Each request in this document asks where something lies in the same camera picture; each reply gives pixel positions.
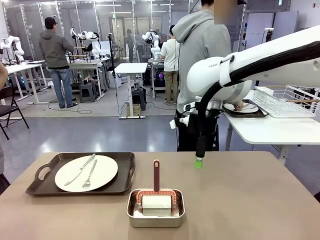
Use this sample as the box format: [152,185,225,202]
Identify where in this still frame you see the grey partition panel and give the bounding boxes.
[246,11,300,51]

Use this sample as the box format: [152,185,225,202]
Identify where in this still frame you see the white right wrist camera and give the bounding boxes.
[183,102,201,113]

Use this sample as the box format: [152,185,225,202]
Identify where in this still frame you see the grey plastic stool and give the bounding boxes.
[79,83,97,103]

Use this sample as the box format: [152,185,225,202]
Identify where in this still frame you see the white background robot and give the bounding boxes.
[141,30,161,55]
[70,27,104,60]
[0,35,25,62]

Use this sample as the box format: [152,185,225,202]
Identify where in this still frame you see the white side table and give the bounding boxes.
[222,109,320,166]

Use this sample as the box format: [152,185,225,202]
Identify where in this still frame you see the person in grey hoodie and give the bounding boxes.
[171,0,247,152]

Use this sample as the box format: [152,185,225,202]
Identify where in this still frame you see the person white shirt khaki trousers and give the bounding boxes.
[159,24,180,106]

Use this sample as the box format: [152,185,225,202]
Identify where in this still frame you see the silver fork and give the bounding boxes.
[81,159,98,190]

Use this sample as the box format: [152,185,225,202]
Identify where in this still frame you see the distant person in dark clothes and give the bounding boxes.
[125,28,135,63]

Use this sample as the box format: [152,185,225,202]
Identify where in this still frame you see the silver table knife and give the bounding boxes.
[64,153,97,187]

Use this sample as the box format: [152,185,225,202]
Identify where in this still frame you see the right gripper white connector tag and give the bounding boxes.
[169,117,188,130]

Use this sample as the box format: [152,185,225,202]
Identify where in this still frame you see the right arm black cable sleeve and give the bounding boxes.
[197,41,320,141]

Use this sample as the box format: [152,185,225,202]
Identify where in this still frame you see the small white standing desk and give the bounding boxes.
[114,62,149,120]

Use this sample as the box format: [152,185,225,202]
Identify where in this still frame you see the black camera tripod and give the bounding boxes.
[107,32,118,78]

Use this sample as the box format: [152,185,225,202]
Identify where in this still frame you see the white desk carrying robot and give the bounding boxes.
[66,56,112,99]

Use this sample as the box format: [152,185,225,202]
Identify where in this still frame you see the man in cap grey jacket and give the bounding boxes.
[38,16,79,109]

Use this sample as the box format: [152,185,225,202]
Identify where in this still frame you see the dark brown serving tray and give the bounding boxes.
[25,151,136,197]
[223,99,270,118]

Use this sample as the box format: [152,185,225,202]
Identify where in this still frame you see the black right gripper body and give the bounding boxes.
[205,109,222,138]

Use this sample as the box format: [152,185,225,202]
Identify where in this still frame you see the large white dinner plate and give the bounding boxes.
[54,154,119,193]
[224,101,260,114]

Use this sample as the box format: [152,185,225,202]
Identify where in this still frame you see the rectangular metal tin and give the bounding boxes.
[126,188,186,228]

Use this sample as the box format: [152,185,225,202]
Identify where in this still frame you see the long white desk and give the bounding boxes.
[0,63,50,105]

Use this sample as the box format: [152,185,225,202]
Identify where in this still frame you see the cardboard box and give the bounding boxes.
[126,103,141,117]

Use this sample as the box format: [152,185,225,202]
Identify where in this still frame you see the white wire dish rack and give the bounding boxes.
[253,84,320,119]

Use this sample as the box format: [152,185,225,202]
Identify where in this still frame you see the dark plastic stool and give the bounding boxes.
[131,87,147,111]

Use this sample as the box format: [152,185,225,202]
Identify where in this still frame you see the black folding chair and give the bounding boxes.
[0,86,30,140]

